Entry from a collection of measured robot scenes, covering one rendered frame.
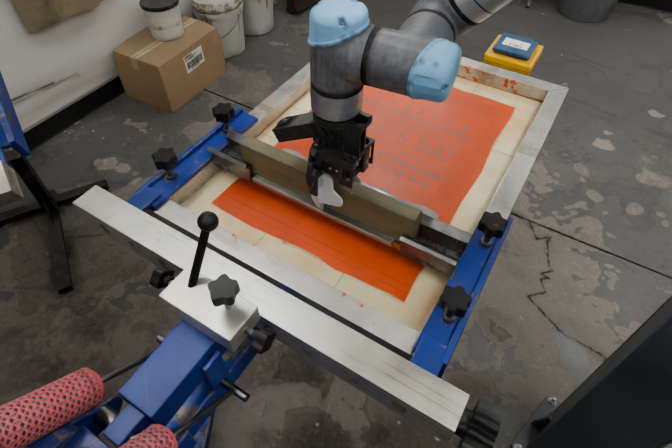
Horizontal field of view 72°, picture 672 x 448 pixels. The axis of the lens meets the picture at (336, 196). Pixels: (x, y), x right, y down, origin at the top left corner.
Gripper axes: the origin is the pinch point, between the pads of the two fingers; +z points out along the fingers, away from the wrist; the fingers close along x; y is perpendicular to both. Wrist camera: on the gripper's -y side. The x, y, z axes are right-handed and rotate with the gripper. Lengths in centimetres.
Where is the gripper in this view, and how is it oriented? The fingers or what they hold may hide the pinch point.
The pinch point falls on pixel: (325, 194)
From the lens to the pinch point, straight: 83.9
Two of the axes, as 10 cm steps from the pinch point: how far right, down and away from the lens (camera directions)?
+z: -0.1, 6.7, 7.4
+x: 5.2, -6.3, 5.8
